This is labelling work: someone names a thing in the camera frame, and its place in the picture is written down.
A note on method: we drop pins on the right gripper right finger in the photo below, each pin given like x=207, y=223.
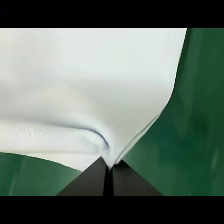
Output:
x=129, y=183

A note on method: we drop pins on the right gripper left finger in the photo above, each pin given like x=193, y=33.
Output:
x=90, y=182

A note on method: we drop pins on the white shirt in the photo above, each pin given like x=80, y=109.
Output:
x=83, y=86

